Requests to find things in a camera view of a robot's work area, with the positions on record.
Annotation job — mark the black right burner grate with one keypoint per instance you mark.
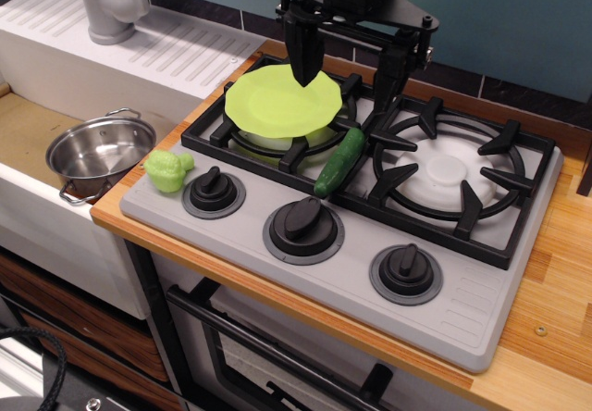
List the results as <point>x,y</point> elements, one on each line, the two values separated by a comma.
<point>473,186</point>

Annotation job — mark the black stove knob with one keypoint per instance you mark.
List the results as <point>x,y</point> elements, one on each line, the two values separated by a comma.
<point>406,275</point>
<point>303,233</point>
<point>213,195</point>

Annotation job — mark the black middle stove knob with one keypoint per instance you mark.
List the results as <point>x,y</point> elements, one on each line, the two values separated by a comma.
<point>303,233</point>

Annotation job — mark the small steel pot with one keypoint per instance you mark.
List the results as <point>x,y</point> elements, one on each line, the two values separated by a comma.
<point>92,157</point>

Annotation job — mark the black burner grate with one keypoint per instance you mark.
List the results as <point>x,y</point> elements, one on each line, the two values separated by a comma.
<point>473,186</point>
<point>290,162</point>

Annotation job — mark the lime green plastic plate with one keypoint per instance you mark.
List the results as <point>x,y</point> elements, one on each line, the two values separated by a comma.
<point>270,103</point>

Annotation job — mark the grey toy faucet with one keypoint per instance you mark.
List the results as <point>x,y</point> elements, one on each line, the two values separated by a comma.
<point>112,21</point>

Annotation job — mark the light green toy cauliflower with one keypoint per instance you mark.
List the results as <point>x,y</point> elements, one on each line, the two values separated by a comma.
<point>167,170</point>

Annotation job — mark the wooden drawer front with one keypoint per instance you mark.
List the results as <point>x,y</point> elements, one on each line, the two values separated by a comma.
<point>111,346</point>

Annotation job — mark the black right stove knob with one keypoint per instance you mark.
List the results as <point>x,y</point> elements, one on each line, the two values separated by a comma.
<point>406,275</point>

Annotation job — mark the green toy pickle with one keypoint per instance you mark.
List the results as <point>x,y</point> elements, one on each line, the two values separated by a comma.
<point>340,163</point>

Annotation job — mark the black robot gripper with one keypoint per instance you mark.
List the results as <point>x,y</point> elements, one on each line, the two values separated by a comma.
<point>304,20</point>

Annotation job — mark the black oven door handle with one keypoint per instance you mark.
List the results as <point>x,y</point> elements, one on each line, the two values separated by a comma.
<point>197,305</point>

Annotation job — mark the black left burner grate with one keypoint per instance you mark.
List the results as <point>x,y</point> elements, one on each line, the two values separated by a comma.
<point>290,162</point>

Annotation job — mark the grey toy stove top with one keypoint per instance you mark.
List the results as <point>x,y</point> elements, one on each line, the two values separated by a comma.
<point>462,324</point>

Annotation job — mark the black left stove knob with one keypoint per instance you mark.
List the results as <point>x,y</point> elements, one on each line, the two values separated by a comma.
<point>213,195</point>

